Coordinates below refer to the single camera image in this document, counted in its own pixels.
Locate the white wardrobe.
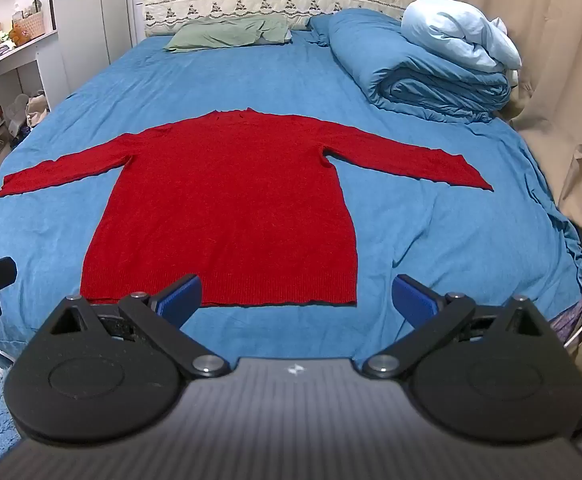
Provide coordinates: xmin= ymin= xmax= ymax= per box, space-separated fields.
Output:
xmin=46 ymin=0 xmax=148 ymax=98

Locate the light blue blanket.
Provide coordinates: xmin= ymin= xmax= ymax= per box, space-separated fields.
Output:
xmin=401 ymin=0 xmax=522 ymax=73

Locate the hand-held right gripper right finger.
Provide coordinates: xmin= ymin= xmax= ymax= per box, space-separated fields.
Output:
xmin=361 ymin=274 xmax=554 ymax=378

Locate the purple patterned mattress cover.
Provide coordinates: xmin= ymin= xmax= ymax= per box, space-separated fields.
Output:
xmin=546 ymin=269 xmax=582 ymax=347

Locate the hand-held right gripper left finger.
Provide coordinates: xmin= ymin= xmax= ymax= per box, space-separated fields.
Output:
xmin=46 ymin=274 xmax=229 ymax=378

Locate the red knitted sweater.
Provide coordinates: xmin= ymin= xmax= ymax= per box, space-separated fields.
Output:
xmin=0 ymin=107 xmax=494 ymax=308

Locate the white shelf desk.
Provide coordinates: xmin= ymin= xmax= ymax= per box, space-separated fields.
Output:
xmin=0 ymin=29 xmax=71 ymax=192

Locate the green pillow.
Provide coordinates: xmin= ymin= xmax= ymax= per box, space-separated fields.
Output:
xmin=163 ymin=14 xmax=293 ymax=54

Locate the white plastic bag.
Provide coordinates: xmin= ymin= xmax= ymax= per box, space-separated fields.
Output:
xmin=11 ymin=91 xmax=52 ymax=136

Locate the rolled blue duvet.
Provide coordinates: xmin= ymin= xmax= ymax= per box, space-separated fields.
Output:
xmin=308 ymin=8 xmax=514 ymax=124

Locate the woven basket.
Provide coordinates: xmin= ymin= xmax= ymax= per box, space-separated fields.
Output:
xmin=12 ymin=10 xmax=46 ymax=41

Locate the beige curtain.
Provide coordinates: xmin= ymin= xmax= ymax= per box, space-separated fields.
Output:
xmin=426 ymin=0 xmax=582 ymax=386

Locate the blue bed sheet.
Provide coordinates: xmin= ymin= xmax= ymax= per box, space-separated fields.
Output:
xmin=0 ymin=30 xmax=582 ymax=368

